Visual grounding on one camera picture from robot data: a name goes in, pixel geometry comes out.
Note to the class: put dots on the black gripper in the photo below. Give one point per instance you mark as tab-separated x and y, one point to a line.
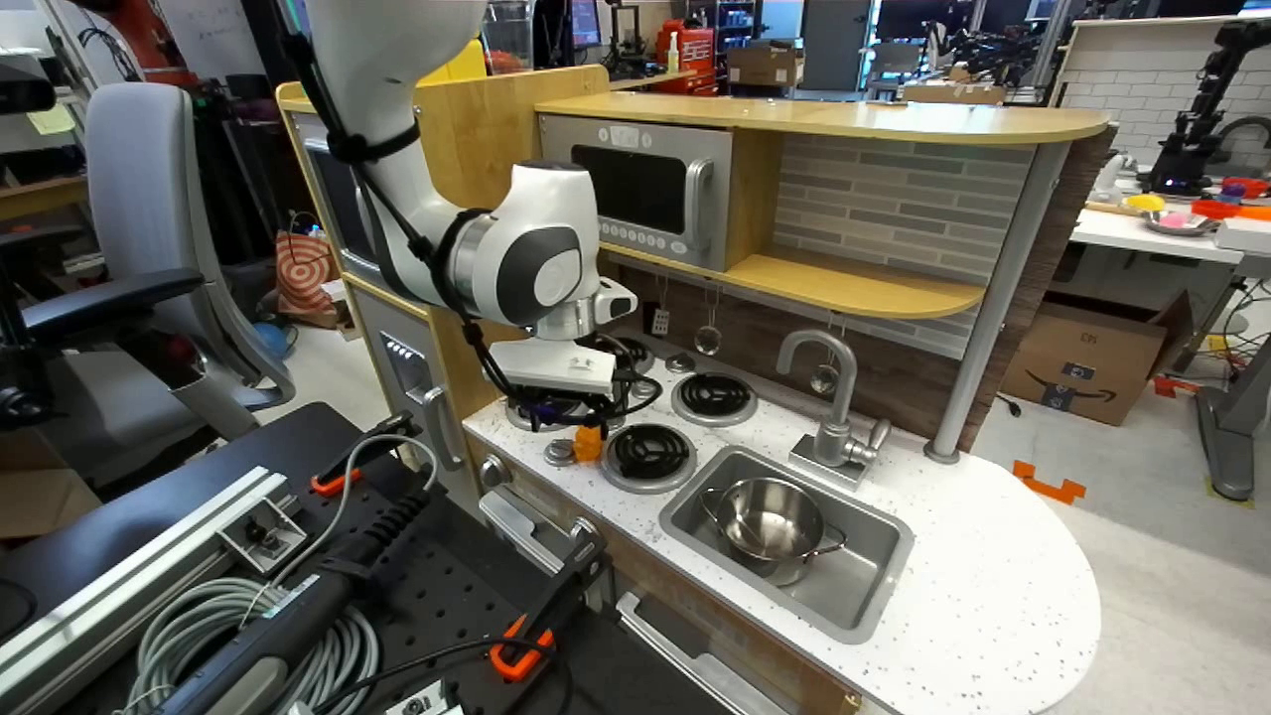
599	399

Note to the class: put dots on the orange toy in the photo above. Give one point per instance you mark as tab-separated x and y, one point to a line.
590	446

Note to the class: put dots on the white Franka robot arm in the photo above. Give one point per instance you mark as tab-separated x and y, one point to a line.
398	83

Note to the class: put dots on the small hanging toy utensil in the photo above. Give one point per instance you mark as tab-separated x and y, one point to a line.
709	338
656	323

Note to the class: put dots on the small steel pot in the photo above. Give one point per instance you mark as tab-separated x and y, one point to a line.
767	521

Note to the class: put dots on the grey toy fridge door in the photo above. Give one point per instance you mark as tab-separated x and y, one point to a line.
381	323

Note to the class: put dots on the silver toy faucet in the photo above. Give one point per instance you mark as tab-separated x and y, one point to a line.
835	399

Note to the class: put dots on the grey toy microwave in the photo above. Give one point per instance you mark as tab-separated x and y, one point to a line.
636	184

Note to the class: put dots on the grey toy sink basin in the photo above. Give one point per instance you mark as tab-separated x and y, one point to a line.
876	560

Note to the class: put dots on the wooden toy kitchen unit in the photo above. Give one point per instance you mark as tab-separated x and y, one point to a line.
978	581

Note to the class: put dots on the black round stove burner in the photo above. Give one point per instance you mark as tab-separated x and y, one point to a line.
648	459
716	399

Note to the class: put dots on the silver stove knob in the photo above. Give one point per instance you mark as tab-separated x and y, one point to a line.
495	470

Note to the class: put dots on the orange black bar clamp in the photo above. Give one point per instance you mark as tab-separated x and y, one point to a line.
521	654
337	484

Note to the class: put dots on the thick black grey conduit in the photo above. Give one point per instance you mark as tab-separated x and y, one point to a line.
333	581

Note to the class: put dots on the red patterned bag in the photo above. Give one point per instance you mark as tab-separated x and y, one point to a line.
309	280

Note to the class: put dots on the silver square junction box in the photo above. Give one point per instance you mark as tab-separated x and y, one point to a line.
264	537

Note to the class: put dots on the yellow plastic object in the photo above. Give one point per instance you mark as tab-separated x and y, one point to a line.
463	64

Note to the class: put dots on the red canister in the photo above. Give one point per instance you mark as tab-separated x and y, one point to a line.
696	60

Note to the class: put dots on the black perforated breadboard table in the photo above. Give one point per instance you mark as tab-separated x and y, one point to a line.
162	477

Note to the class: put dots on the brown cardboard shipping box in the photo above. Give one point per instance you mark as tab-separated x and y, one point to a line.
1086	358

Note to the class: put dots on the grey office chair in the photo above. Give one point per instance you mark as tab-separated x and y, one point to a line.
132	172

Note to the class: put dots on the white work table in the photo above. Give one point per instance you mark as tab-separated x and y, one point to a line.
1137	236

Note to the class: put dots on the white perforated panel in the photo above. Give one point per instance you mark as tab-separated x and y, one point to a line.
1125	83

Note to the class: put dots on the grey desk leg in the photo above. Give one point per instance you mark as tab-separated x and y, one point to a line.
1239	425

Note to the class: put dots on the black articulated stand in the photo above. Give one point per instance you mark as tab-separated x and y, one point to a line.
1196	120

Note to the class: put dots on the silver metal mounting bracket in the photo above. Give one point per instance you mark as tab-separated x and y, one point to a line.
422	703

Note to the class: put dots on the silver kitchen support post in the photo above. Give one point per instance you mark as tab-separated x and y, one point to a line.
999	292

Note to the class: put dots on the orange plastic floor bracket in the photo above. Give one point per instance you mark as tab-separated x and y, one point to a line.
1047	488

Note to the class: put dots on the long aluminium extrusion rail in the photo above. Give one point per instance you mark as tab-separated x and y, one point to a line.
132	581

